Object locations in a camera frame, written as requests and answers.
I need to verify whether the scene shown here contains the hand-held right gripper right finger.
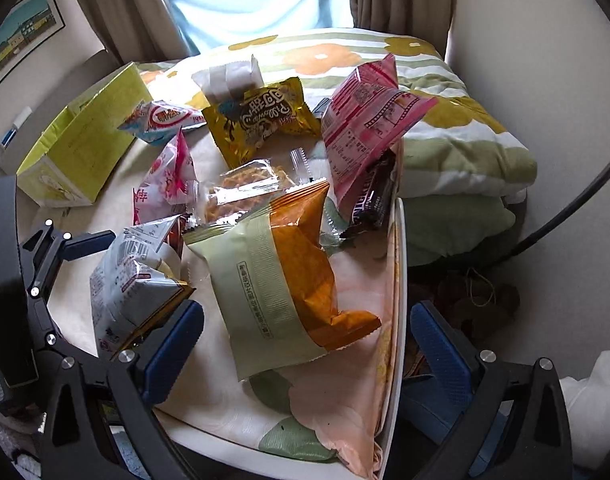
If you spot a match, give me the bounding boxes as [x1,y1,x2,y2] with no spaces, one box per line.
[409,299,574,480]

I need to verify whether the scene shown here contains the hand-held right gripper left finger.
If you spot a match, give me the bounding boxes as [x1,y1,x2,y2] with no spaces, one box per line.
[41,299,206,480]

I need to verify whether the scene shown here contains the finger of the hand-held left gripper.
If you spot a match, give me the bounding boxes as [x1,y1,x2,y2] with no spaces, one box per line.
[19,219,116,307]
[34,304,102,377]

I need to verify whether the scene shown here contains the white and grey snack packet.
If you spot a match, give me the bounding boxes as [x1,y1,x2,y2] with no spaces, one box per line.
[89,214,196,361]

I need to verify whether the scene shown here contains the pink and white snack packet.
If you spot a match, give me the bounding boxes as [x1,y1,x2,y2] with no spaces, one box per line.
[131,129,200,227]

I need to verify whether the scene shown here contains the yellow-green cardboard box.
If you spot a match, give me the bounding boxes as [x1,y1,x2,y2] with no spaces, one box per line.
[16,61,156,209]

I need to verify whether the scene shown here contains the orange and green snack packet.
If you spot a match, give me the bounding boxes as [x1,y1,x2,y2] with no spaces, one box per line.
[181,179,384,382]

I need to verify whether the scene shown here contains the red white blue snack packet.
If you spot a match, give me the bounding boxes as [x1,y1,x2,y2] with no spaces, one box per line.
[116,100,206,147]

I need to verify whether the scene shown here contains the clear cracker packet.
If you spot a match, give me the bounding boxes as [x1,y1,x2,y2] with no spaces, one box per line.
[197,159,288,226]

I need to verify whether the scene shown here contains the brown chocolate bar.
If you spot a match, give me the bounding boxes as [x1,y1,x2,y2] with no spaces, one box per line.
[341,152,400,240]

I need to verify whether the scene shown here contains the yellow snack packet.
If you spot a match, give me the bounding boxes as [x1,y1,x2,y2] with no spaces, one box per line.
[201,76,322,170]

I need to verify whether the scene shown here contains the white paper packet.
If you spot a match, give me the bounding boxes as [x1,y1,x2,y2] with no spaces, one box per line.
[191,54,264,108]

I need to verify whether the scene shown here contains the small clear wrapper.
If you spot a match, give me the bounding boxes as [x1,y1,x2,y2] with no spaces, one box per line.
[289,146,316,185]

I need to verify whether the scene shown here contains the cream floral tablecloth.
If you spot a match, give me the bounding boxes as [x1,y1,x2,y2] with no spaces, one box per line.
[15,125,400,478]

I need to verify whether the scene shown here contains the pale green folded blanket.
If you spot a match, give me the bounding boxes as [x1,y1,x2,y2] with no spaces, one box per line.
[399,192,516,267]

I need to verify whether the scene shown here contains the white plastic device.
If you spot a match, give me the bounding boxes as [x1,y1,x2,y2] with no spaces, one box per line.
[0,107,33,150]

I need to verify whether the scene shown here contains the white cloth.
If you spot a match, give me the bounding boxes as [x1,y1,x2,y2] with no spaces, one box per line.
[559,349,610,472]

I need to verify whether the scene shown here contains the floral striped blanket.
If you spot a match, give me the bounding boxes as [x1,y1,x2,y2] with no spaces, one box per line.
[135,27,538,201]

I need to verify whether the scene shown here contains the thin yellow string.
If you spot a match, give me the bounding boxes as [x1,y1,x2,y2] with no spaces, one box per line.
[464,267,496,307]

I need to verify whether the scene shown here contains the thick black cable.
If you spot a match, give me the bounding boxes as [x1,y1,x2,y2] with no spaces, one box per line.
[514,145,610,262]

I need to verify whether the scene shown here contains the framed wall picture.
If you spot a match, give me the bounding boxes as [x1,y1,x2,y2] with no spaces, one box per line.
[0,0,66,101]

